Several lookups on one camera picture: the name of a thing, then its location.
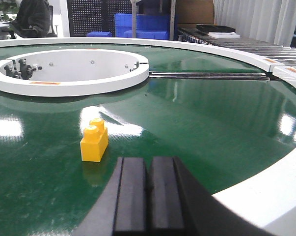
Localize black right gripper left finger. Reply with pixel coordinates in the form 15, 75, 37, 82
75, 157, 147, 236

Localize yellow toy brick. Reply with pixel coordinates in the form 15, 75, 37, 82
80, 118, 108, 162

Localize black tray on conveyor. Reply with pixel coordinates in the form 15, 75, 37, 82
196, 24, 236, 34

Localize metal seam strip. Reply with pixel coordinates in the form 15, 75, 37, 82
149, 71, 270, 81

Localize black perforated panel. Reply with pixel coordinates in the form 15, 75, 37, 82
67, 0, 132, 37

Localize roller conveyor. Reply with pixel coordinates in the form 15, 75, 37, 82
178, 28, 296, 69

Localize blue stacked crates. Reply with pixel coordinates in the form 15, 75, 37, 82
114, 13, 170, 40

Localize white outer ring guard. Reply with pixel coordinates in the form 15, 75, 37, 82
0, 38, 296, 236

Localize white ring guard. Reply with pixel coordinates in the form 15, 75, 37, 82
0, 38, 296, 236
0, 49, 149, 97

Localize small blue crate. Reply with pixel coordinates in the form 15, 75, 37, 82
86, 31, 112, 37

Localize black office chair with jacket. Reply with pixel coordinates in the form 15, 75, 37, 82
8, 0, 57, 38

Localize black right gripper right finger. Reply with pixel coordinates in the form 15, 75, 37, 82
148, 156, 270, 236

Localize white inner ring guard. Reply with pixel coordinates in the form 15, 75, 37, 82
0, 49, 149, 97

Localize white foam sheet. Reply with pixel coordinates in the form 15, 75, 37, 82
208, 32, 241, 39

